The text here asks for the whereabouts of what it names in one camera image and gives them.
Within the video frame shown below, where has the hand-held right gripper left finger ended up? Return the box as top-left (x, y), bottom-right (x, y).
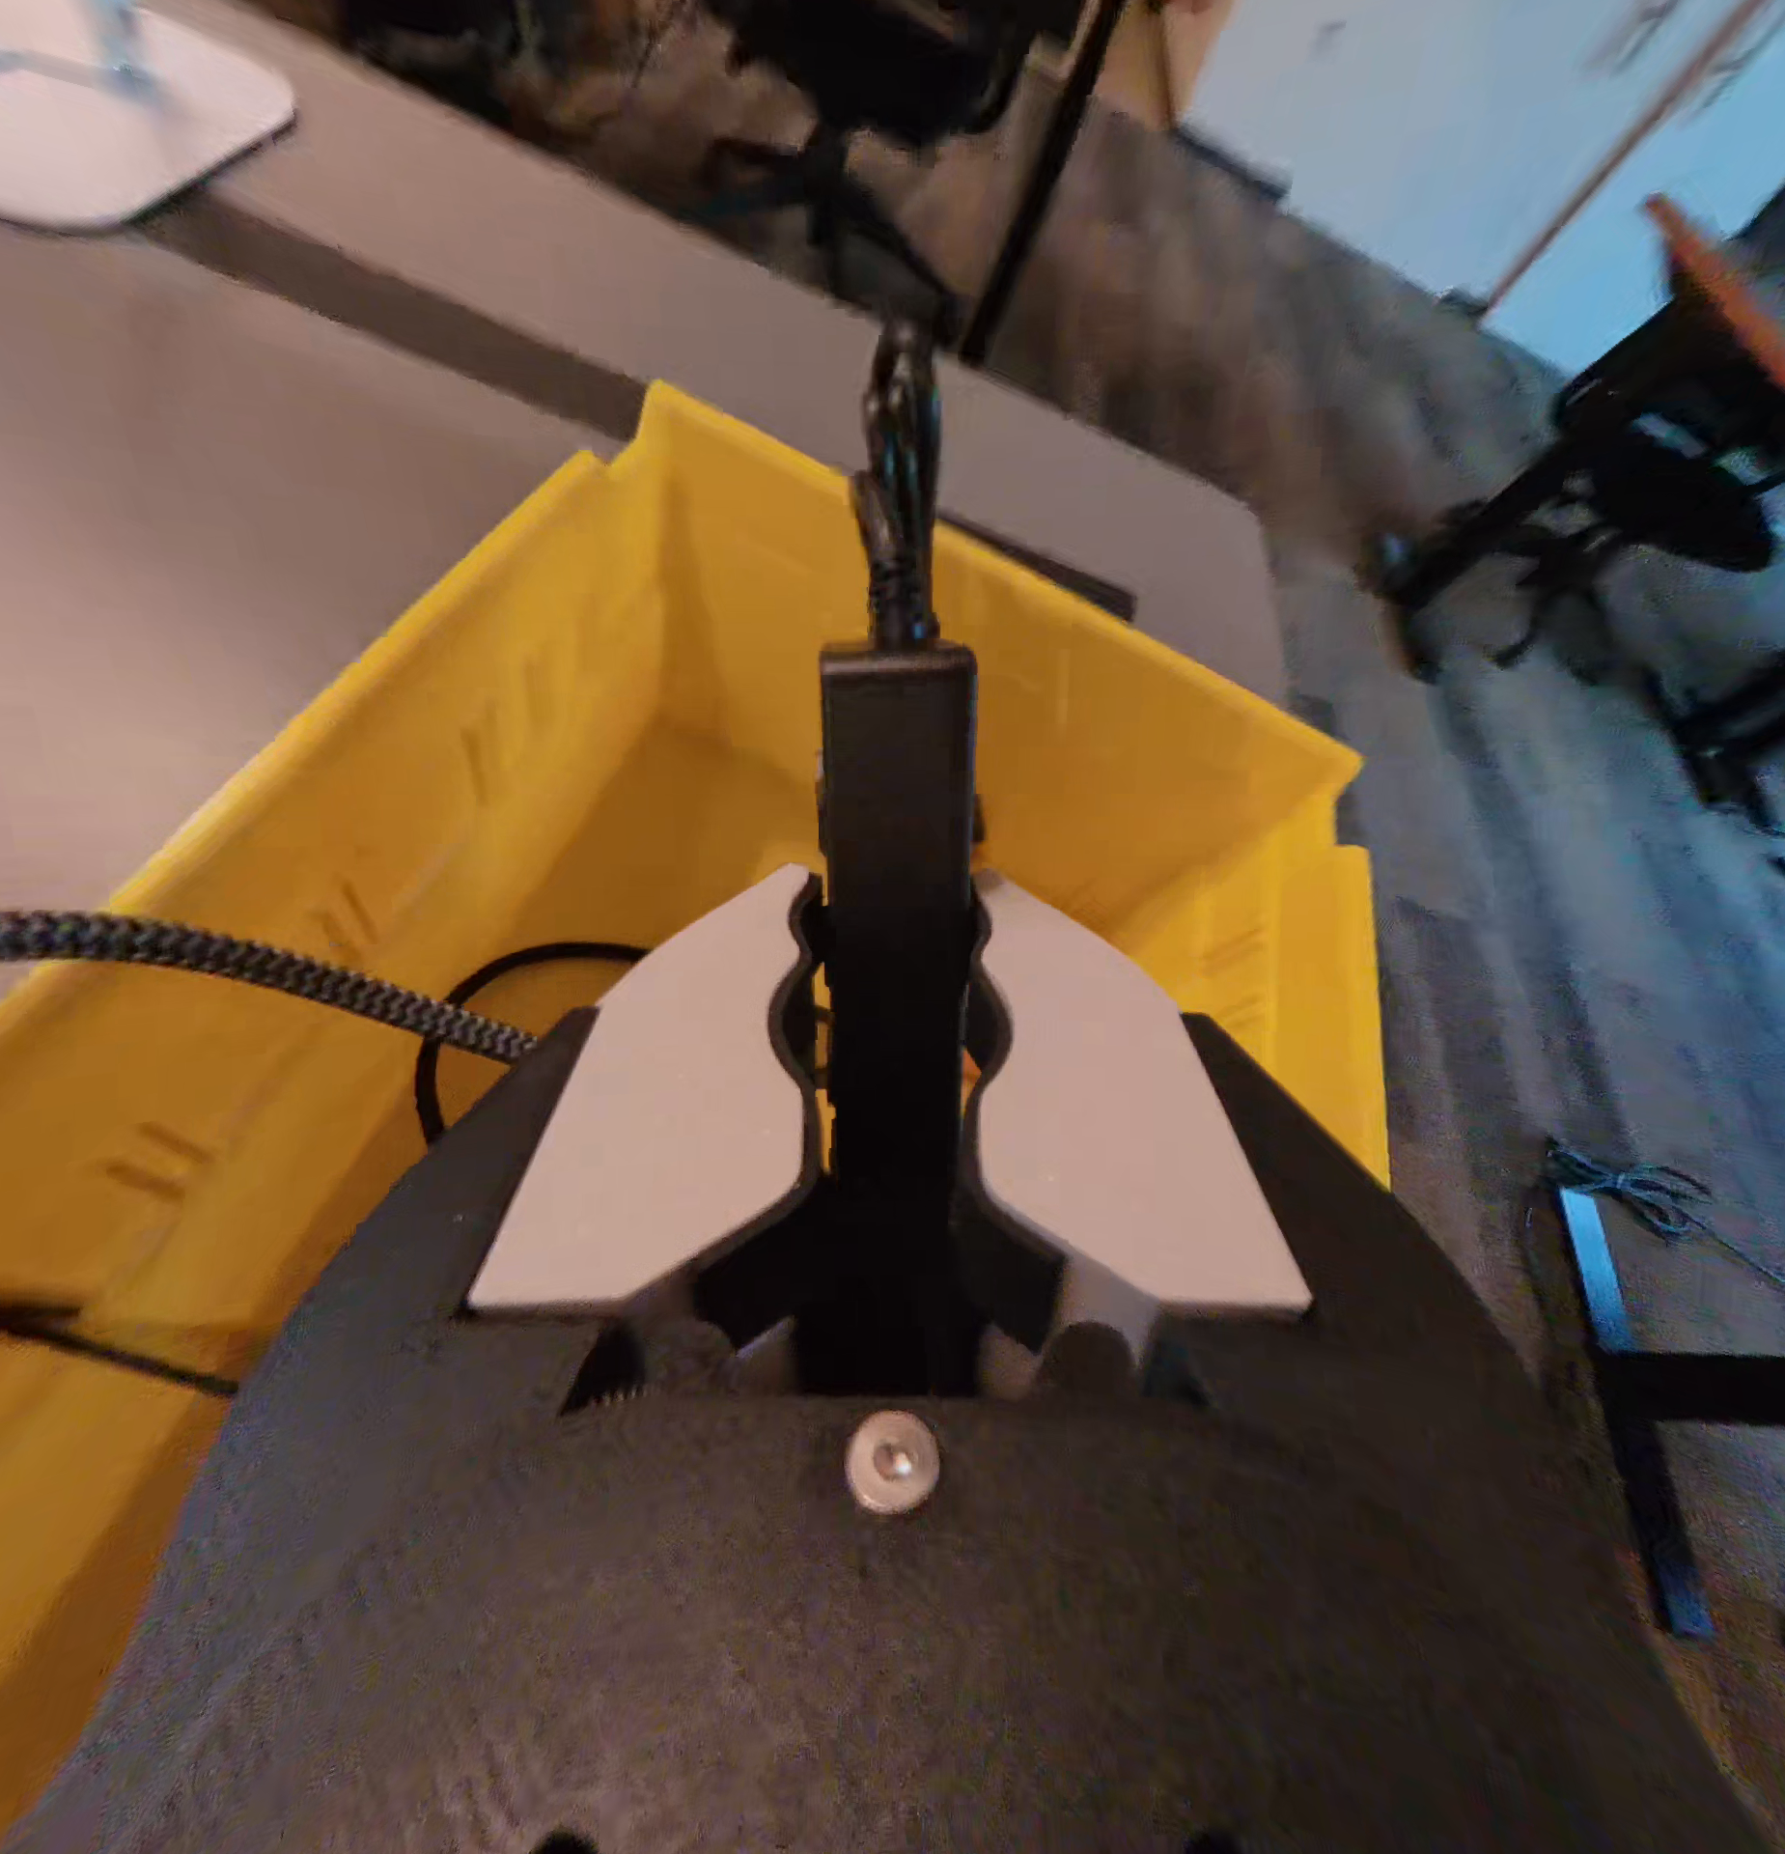
top-left (465, 863), bottom-right (824, 1323)

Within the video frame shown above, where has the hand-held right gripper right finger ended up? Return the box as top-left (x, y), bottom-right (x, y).
top-left (961, 866), bottom-right (1316, 1368)

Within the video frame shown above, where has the black smooth usb cable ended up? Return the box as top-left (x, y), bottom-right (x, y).
top-left (414, 942), bottom-right (651, 1148)

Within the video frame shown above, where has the black usb hub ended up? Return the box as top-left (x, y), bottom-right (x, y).
top-left (816, 644), bottom-right (985, 1392)

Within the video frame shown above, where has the yellow plastic bin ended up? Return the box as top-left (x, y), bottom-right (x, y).
top-left (0, 379), bottom-right (1394, 1854)

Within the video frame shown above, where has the black white braided cable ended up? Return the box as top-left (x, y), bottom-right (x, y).
top-left (0, 907), bottom-right (549, 1070)

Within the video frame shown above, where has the black office chair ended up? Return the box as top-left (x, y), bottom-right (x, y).
top-left (1377, 326), bottom-right (1785, 834)

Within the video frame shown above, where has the black metal pole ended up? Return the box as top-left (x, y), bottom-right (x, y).
top-left (956, 0), bottom-right (1128, 363)

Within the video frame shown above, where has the orange desk top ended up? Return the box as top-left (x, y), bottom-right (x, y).
top-left (1646, 196), bottom-right (1785, 415)

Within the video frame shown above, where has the dark chair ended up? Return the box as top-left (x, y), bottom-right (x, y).
top-left (688, 0), bottom-right (1025, 307)

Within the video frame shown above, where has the black metal table frame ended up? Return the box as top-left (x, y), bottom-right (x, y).
top-left (1551, 1181), bottom-right (1785, 1642)

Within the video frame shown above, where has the black hub cable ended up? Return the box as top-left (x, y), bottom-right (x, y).
top-left (847, 317), bottom-right (951, 653)

